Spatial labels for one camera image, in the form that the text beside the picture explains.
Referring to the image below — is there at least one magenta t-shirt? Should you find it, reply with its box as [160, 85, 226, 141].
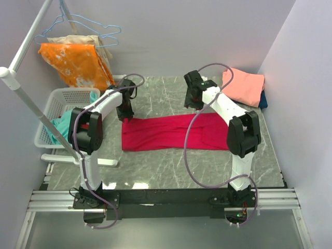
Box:
[121, 113, 228, 151]

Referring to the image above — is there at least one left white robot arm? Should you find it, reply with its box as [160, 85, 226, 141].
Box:
[67, 79, 137, 209]

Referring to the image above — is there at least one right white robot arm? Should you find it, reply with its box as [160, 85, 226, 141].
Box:
[184, 70, 261, 207]

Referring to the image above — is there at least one beige cloth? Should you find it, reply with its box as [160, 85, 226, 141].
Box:
[47, 35, 113, 72]

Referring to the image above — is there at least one folded salmon t-shirt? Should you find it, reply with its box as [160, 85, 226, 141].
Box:
[222, 68, 265, 107]

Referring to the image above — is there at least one orange tie-dye cloth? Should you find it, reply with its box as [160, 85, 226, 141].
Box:
[38, 43, 116, 91]

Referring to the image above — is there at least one white plastic laundry basket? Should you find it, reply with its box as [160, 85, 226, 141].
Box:
[34, 88, 100, 149]

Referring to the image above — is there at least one folded navy t-shirt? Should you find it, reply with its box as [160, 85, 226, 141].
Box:
[232, 90, 268, 109]

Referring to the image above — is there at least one teal t-shirt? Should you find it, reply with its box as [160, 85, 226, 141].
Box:
[44, 88, 100, 139]

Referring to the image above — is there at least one white clothes rack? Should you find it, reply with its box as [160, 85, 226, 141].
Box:
[0, 0, 128, 167]

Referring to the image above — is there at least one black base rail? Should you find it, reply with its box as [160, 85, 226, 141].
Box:
[73, 187, 256, 223]

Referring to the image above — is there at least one aluminium frame rail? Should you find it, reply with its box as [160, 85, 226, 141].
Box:
[16, 188, 313, 248]

